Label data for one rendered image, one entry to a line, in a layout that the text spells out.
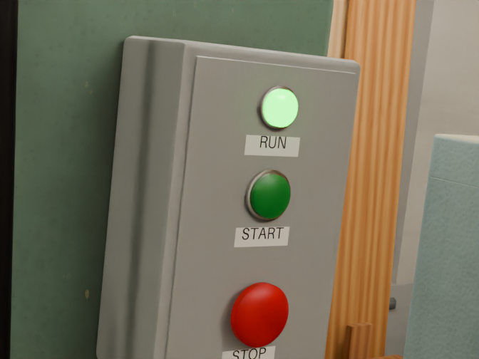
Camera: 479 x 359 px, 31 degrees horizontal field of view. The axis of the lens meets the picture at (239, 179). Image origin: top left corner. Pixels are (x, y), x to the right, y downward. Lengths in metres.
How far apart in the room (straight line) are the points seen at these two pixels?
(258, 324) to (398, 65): 1.95
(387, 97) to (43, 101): 1.93
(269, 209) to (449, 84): 2.31
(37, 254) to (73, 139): 0.06
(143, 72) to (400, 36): 1.95
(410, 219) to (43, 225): 2.28
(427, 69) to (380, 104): 0.37
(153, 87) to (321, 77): 0.08
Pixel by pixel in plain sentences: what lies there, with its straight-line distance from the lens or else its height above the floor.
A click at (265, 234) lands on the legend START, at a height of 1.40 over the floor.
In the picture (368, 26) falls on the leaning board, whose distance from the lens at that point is 2.25.
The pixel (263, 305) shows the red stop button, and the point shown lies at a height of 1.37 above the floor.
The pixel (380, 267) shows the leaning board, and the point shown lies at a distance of 2.36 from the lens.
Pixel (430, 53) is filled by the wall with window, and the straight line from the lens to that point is 2.62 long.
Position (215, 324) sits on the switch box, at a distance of 0.40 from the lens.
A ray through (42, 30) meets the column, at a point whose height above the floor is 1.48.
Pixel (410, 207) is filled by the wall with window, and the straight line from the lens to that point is 2.65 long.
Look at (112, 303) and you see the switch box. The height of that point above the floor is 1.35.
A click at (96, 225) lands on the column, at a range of 0.43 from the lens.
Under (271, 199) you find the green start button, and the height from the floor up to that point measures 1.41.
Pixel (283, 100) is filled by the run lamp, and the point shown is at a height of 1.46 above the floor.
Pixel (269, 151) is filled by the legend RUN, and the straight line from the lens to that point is 0.40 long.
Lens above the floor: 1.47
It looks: 8 degrees down
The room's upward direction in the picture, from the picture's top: 6 degrees clockwise
